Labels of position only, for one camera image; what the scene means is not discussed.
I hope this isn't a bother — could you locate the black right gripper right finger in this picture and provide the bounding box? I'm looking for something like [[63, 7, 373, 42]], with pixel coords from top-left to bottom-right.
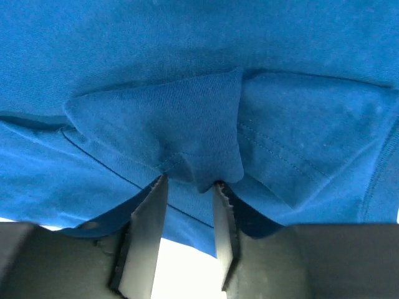
[[213, 183, 398, 298]]

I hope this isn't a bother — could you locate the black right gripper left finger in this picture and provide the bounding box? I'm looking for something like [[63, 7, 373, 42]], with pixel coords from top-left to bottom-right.
[[1, 176, 168, 298]]

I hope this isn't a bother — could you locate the navy blue t shirt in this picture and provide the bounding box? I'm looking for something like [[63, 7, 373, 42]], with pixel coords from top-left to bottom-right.
[[1, 1, 398, 254]]

